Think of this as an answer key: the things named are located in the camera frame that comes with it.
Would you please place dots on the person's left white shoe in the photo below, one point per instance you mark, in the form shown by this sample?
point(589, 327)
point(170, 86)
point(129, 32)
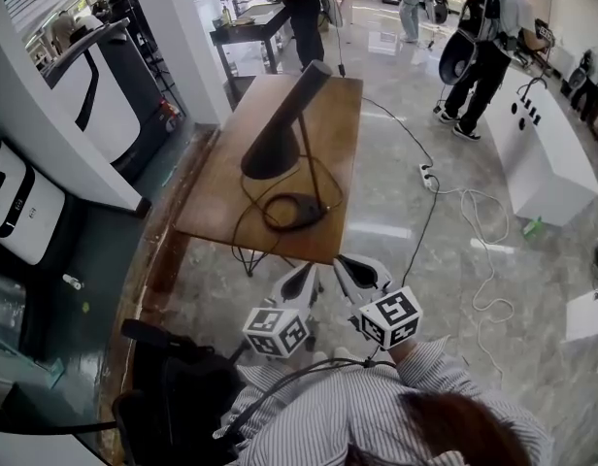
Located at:
point(320, 356)

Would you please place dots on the black backpack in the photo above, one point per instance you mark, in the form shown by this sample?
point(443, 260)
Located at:
point(481, 10)

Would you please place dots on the yellow bottle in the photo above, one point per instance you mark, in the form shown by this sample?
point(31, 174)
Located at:
point(225, 15)

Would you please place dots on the black office chair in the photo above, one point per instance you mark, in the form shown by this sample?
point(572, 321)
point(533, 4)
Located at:
point(177, 396)

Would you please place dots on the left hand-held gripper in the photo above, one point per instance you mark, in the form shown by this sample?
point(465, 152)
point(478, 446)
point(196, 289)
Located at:
point(275, 330)

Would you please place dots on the person's right white shoe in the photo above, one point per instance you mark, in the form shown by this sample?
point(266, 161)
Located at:
point(342, 352)

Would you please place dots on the dark brown desk lamp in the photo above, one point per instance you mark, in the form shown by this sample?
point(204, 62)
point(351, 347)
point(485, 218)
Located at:
point(272, 139)

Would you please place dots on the white power strip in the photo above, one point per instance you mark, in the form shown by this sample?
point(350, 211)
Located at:
point(426, 175)

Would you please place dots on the person's right forearm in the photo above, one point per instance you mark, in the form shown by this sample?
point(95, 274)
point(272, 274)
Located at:
point(425, 364)

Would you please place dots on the white box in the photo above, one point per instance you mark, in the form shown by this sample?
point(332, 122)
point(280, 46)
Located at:
point(588, 316)

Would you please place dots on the large white black delivery robot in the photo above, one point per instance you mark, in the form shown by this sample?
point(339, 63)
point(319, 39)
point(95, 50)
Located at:
point(119, 105)

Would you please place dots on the white counter block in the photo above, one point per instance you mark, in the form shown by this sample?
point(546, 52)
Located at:
point(541, 163)

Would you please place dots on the green packet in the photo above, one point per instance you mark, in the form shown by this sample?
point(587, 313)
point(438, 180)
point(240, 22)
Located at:
point(533, 226)

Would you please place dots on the white robot with black screen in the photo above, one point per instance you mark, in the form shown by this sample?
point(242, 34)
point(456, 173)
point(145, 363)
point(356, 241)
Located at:
point(32, 211)

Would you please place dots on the brown wooden table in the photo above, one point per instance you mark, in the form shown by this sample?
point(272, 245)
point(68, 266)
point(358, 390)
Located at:
point(216, 197)

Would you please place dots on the person's left forearm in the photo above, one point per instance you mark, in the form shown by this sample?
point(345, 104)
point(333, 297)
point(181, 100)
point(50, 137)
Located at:
point(260, 374)

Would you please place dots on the black table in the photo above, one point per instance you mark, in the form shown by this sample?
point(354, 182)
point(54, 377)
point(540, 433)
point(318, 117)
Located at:
point(250, 29)

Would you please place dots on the person's striped shirt torso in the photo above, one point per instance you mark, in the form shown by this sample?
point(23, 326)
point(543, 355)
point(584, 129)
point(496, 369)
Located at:
point(328, 406)

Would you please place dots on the small white bottle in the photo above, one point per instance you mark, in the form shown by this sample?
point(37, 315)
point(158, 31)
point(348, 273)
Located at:
point(72, 281)

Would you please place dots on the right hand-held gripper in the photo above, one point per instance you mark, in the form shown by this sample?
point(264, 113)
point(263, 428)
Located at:
point(391, 316)

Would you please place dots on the black curved shell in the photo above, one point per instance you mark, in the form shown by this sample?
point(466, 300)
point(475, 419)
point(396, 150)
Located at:
point(456, 61)

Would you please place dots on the black faucet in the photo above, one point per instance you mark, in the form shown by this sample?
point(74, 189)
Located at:
point(532, 85)

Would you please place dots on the person's white shoe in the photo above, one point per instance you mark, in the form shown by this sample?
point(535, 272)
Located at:
point(342, 352)
point(320, 356)

